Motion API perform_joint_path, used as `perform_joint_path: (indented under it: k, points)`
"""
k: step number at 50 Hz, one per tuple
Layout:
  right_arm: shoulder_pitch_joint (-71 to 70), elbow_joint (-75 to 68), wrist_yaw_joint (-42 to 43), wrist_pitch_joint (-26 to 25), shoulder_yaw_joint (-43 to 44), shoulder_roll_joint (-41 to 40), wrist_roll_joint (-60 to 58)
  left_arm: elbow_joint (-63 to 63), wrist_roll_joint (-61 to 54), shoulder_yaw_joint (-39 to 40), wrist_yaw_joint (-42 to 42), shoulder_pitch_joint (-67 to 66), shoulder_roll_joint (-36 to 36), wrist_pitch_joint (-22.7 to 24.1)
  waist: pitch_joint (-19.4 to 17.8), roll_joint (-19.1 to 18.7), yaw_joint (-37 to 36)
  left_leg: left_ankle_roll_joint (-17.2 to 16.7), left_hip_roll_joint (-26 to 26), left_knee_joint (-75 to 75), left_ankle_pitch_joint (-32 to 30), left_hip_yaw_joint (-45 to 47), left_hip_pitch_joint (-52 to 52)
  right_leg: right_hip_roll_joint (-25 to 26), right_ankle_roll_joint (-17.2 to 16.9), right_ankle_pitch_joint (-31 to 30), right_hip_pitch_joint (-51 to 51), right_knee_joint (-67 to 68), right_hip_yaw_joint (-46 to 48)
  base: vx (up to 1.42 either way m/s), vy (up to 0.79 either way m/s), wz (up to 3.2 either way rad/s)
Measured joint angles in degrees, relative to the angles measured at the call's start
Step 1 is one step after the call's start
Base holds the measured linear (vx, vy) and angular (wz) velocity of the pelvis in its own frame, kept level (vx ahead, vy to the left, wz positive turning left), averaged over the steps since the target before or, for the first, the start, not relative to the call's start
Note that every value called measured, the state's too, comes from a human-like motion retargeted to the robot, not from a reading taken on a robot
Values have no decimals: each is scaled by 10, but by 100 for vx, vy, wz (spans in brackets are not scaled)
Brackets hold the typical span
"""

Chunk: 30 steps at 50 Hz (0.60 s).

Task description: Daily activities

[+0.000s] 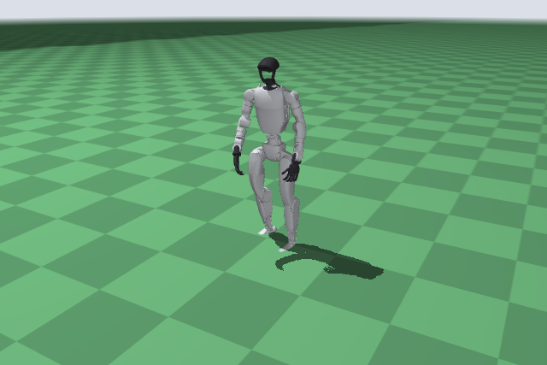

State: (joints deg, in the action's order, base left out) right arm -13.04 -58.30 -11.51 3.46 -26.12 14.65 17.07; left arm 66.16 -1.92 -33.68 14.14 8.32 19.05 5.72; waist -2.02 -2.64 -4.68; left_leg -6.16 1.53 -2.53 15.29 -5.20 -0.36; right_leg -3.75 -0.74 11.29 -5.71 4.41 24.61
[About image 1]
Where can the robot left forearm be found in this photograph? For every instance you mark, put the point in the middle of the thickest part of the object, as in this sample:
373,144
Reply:
299,141

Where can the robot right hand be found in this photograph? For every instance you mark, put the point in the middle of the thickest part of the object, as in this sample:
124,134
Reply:
236,155

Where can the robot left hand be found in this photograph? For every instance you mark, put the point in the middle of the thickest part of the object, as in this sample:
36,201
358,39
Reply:
293,170

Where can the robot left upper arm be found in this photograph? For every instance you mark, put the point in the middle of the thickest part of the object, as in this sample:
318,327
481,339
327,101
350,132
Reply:
293,98

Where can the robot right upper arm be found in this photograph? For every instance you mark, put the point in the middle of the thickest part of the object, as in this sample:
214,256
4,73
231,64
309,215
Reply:
247,107

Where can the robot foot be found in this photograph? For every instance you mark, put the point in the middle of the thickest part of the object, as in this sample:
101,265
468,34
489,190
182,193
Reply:
286,247
264,230

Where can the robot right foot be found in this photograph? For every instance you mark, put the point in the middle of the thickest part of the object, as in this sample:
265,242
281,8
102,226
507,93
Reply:
264,230

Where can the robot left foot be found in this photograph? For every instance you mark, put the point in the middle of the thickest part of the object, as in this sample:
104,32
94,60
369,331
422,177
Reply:
286,247

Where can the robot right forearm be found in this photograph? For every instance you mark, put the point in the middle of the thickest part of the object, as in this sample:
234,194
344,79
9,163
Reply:
239,138

